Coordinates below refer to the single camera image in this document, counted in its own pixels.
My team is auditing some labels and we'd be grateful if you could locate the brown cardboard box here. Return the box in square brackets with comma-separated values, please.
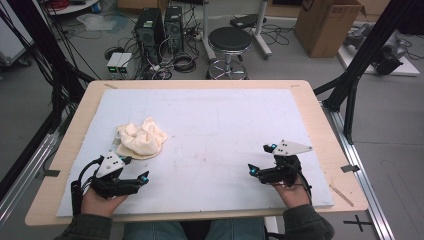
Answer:
[293, 0, 367, 59]

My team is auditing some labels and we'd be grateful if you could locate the black stand with cables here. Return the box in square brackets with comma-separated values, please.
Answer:
[0, 0, 96, 201]

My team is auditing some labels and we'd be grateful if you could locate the right hand-held gripper cable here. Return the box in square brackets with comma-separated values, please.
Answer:
[293, 164, 313, 205]

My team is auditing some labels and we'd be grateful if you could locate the white cabinet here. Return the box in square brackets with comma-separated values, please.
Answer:
[0, 6, 34, 68]

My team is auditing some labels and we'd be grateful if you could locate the person's right leg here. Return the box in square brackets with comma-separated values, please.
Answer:
[204, 218, 268, 240]

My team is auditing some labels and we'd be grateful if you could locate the round white table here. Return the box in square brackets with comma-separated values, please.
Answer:
[43, 0, 101, 16]

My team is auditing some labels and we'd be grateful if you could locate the white platform board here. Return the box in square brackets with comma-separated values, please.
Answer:
[337, 29, 421, 78]

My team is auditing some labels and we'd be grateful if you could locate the coiled black cable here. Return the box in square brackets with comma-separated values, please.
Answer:
[173, 51, 198, 74]

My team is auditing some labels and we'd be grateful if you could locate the person's left hand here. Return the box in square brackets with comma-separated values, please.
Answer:
[80, 186, 129, 218]

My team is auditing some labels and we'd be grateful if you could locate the white power supply box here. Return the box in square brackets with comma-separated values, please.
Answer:
[116, 52, 133, 75]
[106, 52, 124, 75]

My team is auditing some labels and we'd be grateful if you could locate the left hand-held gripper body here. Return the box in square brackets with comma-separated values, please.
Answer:
[89, 149, 143, 200]

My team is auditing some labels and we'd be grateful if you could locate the aluminium rail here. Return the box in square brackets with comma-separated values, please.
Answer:
[321, 101, 396, 240]
[0, 133, 61, 228]

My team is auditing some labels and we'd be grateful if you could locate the person's right hand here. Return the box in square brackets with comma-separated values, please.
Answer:
[271, 181, 311, 209]

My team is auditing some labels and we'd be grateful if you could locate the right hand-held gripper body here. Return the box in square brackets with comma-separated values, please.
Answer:
[258, 139, 314, 188]

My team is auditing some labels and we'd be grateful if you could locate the cream cloth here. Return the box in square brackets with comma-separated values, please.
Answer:
[115, 116, 169, 160]

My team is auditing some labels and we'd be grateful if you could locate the black tape cross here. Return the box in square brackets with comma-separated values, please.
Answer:
[343, 214, 373, 233]

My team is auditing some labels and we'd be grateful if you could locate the person's leg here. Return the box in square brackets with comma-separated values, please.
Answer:
[204, 218, 268, 240]
[123, 221, 188, 240]

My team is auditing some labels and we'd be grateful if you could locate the black round stool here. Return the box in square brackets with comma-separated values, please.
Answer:
[205, 26, 254, 80]

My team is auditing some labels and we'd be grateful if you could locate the thin wooden strip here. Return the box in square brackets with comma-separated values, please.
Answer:
[329, 184, 355, 208]

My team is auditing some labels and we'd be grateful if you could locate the white desk leg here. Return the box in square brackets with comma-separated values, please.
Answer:
[199, 0, 218, 63]
[251, 0, 273, 60]

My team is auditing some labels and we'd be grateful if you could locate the large black computer tower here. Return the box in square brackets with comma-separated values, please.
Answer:
[134, 7, 166, 64]

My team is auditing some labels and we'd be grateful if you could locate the black flat device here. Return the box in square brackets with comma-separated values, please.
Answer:
[229, 13, 268, 29]

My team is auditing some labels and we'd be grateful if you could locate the left hand-held gripper cable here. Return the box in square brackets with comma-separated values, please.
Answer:
[70, 155, 105, 216]

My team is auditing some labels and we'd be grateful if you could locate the white foam mat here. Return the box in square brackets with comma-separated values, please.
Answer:
[55, 88, 335, 218]

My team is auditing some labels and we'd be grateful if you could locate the clear plastic sheet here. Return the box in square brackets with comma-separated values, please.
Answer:
[76, 13, 129, 33]

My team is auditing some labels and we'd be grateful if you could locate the person's left leg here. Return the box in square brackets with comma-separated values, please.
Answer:
[123, 221, 188, 240]

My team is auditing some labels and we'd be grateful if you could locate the hand-held gripper cable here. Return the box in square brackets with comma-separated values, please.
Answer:
[70, 155, 105, 216]
[293, 164, 313, 205]

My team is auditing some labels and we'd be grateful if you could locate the grey machine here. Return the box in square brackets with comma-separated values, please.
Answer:
[343, 23, 411, 76]

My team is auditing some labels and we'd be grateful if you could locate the slim black computer tower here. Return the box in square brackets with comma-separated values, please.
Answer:
[164, 5, 185, 54]

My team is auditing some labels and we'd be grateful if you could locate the black metal frame stand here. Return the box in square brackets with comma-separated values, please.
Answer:
[313, 0, 421, 145]

